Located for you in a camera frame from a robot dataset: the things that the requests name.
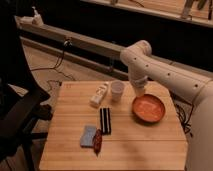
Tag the white pump dispenser bottle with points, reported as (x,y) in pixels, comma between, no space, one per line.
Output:
(37,18)

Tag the brown red oblong object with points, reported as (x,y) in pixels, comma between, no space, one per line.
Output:
(97,142)

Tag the black office chair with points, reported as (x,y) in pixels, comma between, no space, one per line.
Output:
(20,95)

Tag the wooden square table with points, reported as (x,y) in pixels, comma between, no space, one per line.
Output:
(133,145)

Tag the blue grey sponge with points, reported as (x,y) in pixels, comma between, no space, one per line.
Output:
(86,139)

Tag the white plastic cup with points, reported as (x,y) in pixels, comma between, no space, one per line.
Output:
(117,88)

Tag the white lying bottle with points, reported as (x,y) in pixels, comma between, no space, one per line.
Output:
(99,95)

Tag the black white striped block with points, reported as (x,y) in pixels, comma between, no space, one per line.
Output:
(105,121)

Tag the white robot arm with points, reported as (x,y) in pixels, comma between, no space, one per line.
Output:
(194,88)

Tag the orange round bowl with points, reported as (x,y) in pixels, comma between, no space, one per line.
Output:
(148,108)

